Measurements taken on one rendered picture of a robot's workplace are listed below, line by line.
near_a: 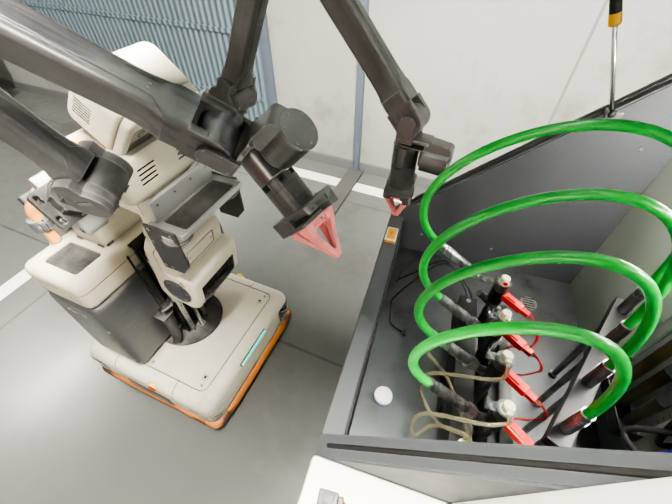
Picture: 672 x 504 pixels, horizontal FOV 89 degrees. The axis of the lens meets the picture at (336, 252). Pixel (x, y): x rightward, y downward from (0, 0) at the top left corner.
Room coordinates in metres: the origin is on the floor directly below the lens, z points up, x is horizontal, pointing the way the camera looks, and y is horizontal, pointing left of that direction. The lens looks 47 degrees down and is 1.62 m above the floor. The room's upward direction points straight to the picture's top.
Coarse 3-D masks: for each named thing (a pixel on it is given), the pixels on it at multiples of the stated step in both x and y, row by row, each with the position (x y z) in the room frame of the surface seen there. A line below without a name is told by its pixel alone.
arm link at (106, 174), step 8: (96, 160) 0.54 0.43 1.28; (104, 160) 0.54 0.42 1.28; (88, 168) 0.52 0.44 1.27; (96, 168) 0.52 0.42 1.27; (104, 168) 0.53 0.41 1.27; (112, 168) 0.54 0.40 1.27; (120, 168) 0.55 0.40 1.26; (88, 176) 0.51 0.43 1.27; (96, 176) 0.51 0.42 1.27; (104, 176) 0.52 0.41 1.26; (112, 176) 0.52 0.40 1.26; (120, 176) 0.54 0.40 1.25; (128, 176) 0.55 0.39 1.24; (96, 184) 0.50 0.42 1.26; (104, 184) 0.50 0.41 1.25; (112, 184) 0.51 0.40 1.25; (120, 184) 0.53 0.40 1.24; (112, 192) 0.50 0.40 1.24; (120, 192) 0.52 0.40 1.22
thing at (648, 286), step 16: (512, 256) 0.27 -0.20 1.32; (528, 256) 0.26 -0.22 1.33; (544, 256) 0.26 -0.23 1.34; (560, 256) 0.25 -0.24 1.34; (576, 256) 0.25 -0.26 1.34; (592, 256) 0.24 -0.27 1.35; (608, 256) 0.24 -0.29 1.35; (464, 272) 0.28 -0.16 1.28; (480, 272) 0.27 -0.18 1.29; (624, 272) 0.23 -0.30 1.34; (640, 272) 0.23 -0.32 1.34; (432, 288) 0.29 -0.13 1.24; (640, 288) 0.23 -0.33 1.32; (656, 288) 0.22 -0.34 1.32; (416, 304) 0.29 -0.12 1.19; (656, 304) 0.22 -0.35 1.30; (416, 320) 0.29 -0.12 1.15; (656, 320) 0.21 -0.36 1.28; (640, 336) 0.21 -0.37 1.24; (448, 352) 0.27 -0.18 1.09; (464, 352) 0.27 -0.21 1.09; (608, 368) 0.21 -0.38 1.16; (592, 384) 0.20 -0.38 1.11
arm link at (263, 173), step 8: (256, 152) 0.42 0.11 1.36; (248, 160) 0.42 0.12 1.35; (256, 160) 0.42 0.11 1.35; (264, 160) 0.42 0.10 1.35; (248, 168) 0.42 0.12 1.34; (256, 168) 0.41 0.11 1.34; (264, 168) 0.41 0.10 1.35; (272, 168) 0.41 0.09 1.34; (256, 176) 0.41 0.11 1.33; (264, 176) 0.41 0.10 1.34; (272, 176) 0.41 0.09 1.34; (280, 176) 0.42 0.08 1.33; (264, 184) 0.41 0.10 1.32
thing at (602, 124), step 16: (544, 128) 0.41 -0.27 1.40; (560, 128) 0.41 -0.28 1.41; (576, 128) 0.40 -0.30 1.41; (592, 128) 0.40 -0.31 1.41; (608, 128) 0.39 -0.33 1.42; (624, 128) 0.39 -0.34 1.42; (640, 128) 0.38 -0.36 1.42; (656, 128) 0.38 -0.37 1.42; (496, 144) 0.43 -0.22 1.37; (512, 144) 0.42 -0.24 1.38; (464, 160) 0.44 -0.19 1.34; (448, 176) 0.44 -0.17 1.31; (432, 192) 0.45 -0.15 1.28; (432, 240) 0.44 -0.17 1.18; (656, 272) 0.34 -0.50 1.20
